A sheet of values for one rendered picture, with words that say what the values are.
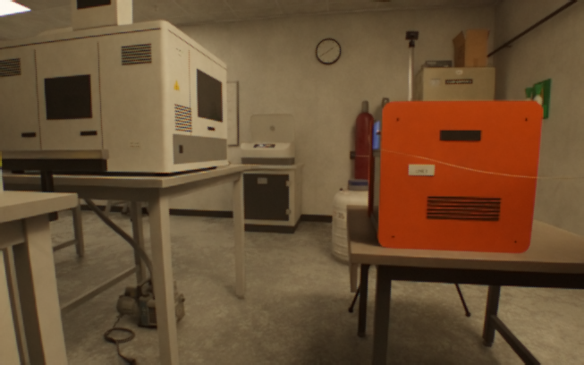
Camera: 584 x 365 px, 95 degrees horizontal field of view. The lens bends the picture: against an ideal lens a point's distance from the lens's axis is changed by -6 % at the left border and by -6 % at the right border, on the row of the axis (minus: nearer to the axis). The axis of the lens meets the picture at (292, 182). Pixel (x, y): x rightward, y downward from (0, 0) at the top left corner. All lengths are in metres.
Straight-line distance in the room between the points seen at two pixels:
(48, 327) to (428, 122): 1.06
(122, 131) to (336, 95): 3.16
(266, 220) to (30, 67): 2.65
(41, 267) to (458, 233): 1.04
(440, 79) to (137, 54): 3.24
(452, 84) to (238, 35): 2.82
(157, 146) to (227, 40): 3.49
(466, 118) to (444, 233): 0.33
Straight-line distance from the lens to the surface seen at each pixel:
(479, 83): 3.95
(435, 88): 3.77
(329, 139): 3.93
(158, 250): 1.16
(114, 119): 1.23
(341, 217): 2.52
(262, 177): 3.39
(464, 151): 0.92
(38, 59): 1.51
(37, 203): 0.74
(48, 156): 0.97
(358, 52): 4.13
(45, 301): 0.84
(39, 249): 0.81
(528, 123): 0.99
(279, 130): 3.86
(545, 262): 1.01
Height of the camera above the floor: 1.00
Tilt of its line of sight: 6 degrees down
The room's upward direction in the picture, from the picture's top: straight up
